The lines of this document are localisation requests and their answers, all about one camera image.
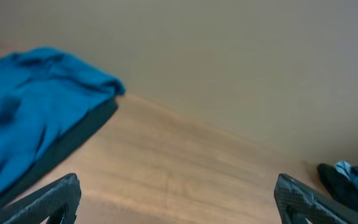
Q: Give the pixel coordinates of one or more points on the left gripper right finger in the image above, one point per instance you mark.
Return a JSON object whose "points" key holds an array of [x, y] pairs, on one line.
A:
{"points": [[298, 203]]}

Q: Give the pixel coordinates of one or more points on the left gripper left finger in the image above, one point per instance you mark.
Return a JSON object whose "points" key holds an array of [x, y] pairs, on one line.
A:
{"points": [[56, 202]]}

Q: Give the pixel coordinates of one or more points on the black folded garment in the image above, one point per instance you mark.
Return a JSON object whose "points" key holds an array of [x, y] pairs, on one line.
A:
{"points": [[339, 186]]}

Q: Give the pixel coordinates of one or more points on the black garment under shirt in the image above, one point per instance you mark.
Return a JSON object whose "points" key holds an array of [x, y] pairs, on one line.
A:
{"points": [[73, 137]]}

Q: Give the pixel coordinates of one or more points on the bright blue shirt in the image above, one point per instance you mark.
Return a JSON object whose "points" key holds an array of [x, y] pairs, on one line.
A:
{"points": [[43, 94]]}

